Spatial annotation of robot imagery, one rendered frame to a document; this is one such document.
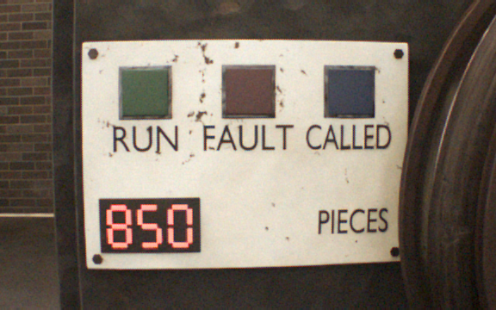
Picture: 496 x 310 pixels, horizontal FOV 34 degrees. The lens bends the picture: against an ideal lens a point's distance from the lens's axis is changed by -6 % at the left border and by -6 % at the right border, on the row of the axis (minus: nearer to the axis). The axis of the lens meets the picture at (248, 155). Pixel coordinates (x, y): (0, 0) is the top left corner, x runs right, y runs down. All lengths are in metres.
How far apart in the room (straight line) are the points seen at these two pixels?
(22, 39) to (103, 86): 6.06
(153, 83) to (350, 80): 0.15
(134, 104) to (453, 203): 0.25
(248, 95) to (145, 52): 0.09
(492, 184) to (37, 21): 6.25
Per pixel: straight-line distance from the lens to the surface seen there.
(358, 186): 0.68
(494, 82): 0.56
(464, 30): 0.62
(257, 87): 0.65
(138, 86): 0.65
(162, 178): 0.66
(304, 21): 0.68
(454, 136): 0.55
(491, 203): 0.55
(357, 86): 0.66
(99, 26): 0.67
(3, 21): 6.75
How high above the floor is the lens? 1.22
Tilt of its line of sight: 6 degrees down
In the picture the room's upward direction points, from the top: straight up
